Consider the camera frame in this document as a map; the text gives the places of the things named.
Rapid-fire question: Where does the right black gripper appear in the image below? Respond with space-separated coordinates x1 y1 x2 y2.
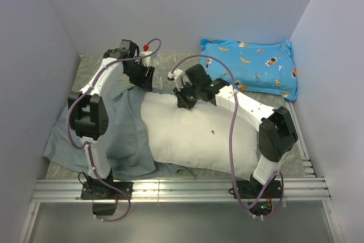
173 81 201 110

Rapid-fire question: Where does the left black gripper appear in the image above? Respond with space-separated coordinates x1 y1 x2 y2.
125 61 155 92

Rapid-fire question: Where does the white pillow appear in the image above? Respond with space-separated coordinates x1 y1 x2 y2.
140 92 258 179

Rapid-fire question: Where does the grey-blue pillowcase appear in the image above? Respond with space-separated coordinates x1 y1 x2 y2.
43 87 184 180

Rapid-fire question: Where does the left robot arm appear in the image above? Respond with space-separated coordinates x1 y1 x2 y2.
66 39 156 199

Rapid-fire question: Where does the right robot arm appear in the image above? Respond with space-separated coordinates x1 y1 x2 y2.
168 64 298 197

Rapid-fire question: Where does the blue cartoon print pillow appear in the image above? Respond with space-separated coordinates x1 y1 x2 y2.
200 39 299 101

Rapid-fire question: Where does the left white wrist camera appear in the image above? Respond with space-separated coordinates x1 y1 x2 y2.
139 44 154 67

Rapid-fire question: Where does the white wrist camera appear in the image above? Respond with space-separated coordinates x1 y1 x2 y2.
167 69 189 91
139 44 154 67

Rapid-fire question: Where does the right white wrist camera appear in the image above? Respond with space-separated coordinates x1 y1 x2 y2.
167 69 189 91

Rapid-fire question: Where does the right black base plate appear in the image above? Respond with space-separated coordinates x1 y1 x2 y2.
237 180 284 220

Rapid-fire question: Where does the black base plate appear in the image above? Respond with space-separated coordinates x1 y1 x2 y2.
79 171 134 217
237 180 284 220

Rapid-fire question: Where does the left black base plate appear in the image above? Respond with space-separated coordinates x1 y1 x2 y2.
79 171 134 217

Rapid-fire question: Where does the right side aluminium rail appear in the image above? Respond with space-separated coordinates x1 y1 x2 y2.
285 99 317 178

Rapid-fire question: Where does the aluminium mounting rail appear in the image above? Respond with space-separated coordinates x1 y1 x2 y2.
31 177 331 203

